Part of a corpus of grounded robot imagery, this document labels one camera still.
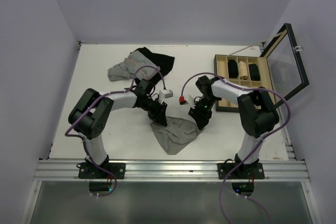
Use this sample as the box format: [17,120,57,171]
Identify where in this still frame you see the purple cable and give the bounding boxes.
[65,66,169,180]
[180,73,292,224]

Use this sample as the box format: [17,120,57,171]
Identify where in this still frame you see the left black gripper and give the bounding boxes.
[141,96,167,126]

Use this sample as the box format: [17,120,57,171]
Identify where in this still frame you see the striped grey underwear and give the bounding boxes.
[107,53,160,81]

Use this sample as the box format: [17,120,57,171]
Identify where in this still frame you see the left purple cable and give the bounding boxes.
[65,66,169,180]

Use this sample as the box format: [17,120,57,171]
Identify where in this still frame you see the glass box lid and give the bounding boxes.
[259,23,309,101]

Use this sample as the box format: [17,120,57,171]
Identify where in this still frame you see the black rolled underwear right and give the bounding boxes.
[249,63,260,81]

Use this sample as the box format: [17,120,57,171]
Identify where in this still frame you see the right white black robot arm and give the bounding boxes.
[188,76,279,178]

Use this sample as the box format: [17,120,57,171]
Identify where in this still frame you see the wooden compartment box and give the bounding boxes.
[214,54,277,113]

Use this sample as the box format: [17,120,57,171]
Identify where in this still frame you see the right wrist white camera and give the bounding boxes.
[178,94,195,106]

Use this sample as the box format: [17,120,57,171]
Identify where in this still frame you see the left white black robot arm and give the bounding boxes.
[65,80,167,178]

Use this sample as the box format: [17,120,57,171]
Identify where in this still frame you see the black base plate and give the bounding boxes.
[76,162,125,179]
[217,162,265,180]

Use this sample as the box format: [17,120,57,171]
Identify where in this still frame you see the black rolled underwear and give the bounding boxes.
[249,63,260,81]
[228,59,239,79]

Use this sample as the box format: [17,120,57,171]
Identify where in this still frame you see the aluminium mounting rail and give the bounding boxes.
[33,159,310,182]

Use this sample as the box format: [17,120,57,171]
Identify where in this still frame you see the beige rolled underwear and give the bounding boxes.
[238,61,248,80]

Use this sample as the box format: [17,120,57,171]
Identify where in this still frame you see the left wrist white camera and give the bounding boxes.
[159,89,173,101]

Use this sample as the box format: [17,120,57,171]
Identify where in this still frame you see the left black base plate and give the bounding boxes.
[76,162,125,179]

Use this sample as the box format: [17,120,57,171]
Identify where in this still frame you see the black rolled underwear left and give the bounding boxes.
[228,59,239,79]

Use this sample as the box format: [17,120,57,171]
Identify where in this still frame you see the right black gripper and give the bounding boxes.
[188,95,218,129]

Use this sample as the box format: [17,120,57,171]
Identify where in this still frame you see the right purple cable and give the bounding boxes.
[180,73,292,224]

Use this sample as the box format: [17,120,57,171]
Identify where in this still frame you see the wrist white camera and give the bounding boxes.
[178,94,195,106]
[159,89,173,101]

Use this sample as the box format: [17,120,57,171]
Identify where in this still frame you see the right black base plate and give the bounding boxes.
[217,162,265,180]

